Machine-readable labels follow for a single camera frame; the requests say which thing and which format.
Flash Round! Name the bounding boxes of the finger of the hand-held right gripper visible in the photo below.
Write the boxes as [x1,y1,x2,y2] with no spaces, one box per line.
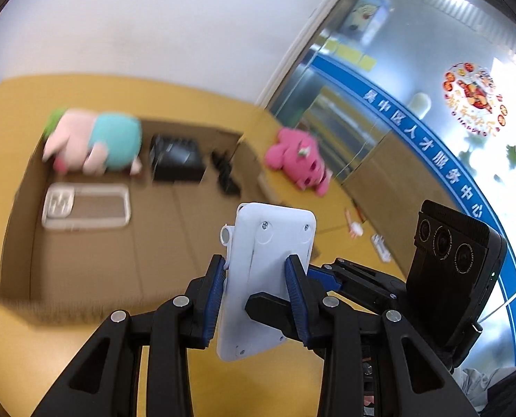
[307,258,408,313]
[245,293,294,338]

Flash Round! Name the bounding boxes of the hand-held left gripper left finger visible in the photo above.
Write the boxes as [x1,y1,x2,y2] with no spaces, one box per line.
[32,255,226,417]

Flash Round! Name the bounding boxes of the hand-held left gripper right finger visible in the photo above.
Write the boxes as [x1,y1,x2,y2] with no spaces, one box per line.
[284,257,476,417]

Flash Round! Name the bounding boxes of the white plastic phone stand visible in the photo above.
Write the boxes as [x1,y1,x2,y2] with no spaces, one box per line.
[217,202,318,362]

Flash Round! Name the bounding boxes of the brown cardboard box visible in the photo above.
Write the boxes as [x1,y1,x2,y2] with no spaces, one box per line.
[0,113,324,328]

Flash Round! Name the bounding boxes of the black product box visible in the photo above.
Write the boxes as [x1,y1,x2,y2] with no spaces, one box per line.
[150,134,207,183]

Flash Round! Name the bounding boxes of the wooden desktop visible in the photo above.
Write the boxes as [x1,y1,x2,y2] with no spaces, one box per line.
[0,76,415,417]

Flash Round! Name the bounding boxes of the pink pen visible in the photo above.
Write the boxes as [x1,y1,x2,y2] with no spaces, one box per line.
[345,208,363,238]

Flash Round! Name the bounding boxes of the white slotted plastic part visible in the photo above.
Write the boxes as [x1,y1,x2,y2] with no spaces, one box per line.
[371,235,391,264]

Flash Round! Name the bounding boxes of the brown cardboard panel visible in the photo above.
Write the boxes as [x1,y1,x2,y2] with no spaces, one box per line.
[340,132,458,246]

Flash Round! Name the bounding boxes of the pink plush toy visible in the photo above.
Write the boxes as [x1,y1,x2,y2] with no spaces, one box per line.
[264,127,334,196]

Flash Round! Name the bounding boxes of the person's grey clothing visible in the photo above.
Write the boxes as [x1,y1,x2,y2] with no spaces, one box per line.
[454,366,516,417]

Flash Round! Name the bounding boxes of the black sunglasses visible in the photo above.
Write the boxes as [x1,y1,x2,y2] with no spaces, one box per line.
[210,150,242,195]

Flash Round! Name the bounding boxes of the blue window banner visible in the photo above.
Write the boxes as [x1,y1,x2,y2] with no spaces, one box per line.
[310,50,516,366]

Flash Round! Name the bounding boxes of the beige clear phone case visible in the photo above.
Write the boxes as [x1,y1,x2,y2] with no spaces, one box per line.
[41,182,133,232]

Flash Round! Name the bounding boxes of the red round window sticker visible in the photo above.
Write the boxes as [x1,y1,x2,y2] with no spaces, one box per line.
[442,63,509,138]

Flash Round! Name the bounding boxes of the green-haired pig plush toy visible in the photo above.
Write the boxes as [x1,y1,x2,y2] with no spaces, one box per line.
[42,106,144,177]

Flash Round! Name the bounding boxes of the cartoon window poster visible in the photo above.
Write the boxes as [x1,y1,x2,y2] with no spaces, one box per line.
[340,0,393,48]

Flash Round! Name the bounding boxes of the white hanging cable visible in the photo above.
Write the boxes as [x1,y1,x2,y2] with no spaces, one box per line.
[340,117,381,175]

